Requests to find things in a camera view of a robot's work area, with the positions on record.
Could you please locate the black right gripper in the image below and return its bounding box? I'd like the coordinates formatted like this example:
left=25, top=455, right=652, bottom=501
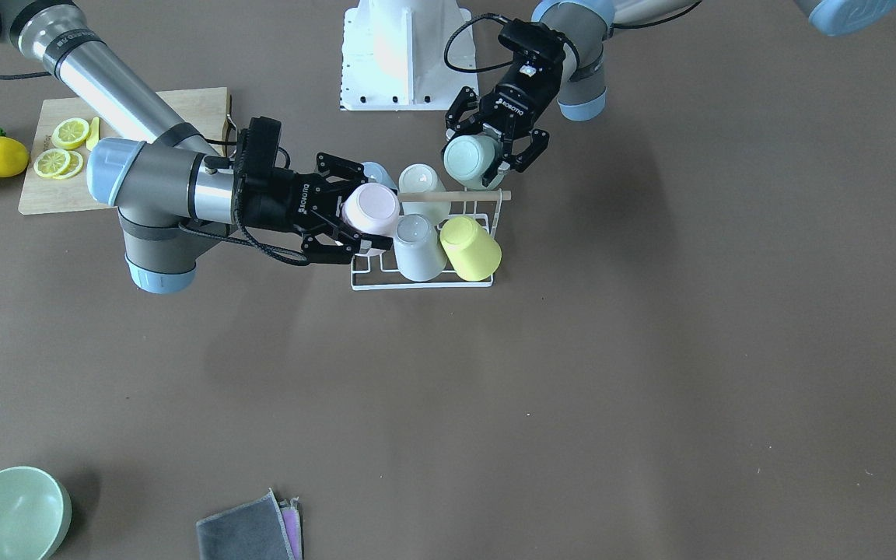
left=237, top=152, right=394, bottom=267

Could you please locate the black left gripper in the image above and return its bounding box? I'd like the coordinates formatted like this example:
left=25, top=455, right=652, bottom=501
left=445, top=61, right=563, bottom=173

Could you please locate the pink cup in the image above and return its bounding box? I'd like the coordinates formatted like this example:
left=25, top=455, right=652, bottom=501
left=341, top=182, right=401, bottom=238

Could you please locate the green cup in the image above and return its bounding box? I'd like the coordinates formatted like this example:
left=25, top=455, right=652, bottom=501
left=443, top=135, right=504, bottom=191

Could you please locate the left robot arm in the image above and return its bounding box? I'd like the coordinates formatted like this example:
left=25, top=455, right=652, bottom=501
left=442, top=1, right=696, bottom=189

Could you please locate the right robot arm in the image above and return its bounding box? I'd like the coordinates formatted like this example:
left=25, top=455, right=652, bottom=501
left=0, top=1, right=394, bottom=294

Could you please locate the light blue cup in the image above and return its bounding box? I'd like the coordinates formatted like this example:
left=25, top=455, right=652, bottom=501
left=362, top=162, right=398, bottom=192

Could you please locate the cream white cup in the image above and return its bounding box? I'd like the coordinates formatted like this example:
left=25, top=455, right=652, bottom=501
left=398, top=163, right=452, bottom=228

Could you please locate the grey cup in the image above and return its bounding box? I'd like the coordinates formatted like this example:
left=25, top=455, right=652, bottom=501
left=394, top=214, right=447, bottom=282

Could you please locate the yellow cup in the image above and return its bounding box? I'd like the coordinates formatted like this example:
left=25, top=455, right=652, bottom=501
left=439, top=215, right=502, bottom=282

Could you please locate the yellow plastic knife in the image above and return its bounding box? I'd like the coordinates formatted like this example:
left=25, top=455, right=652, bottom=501
left=84, top=117, right=102, bottom=152

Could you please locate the lemon slice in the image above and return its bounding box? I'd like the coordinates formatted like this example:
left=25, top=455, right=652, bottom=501
left=50, top=117, right=92, bottom=150
left=53, top=150, right=85, bottom=180
left=32, top=148, right=74, bottom=180

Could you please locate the grey folded cloth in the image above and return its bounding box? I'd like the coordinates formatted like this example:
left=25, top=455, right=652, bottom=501
left=196, top=492, right=303, bottom=559

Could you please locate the green bowl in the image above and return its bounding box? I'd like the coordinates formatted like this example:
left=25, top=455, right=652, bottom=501
left=0, top=467, right=72, bottom=559

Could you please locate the white wire cup holder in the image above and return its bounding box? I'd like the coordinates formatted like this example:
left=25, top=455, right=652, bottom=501
left=351, top=189, right=512, bottom=291

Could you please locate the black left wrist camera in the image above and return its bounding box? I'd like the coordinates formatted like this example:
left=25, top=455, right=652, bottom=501
left=498, top=19, right=565, bottom=67

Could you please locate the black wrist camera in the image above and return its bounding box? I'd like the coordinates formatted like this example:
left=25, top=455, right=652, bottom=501
left=234, top=117, right=282, bottom=187
left=498, top=19, right=565, bottom=67

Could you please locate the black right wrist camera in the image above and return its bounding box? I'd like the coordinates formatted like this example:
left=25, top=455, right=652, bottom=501
left=234, top=117, right=282, bottom=187

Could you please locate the white camera stand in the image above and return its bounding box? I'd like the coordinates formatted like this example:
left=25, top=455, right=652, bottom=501
left=339, top=1, right=479, bottom=111

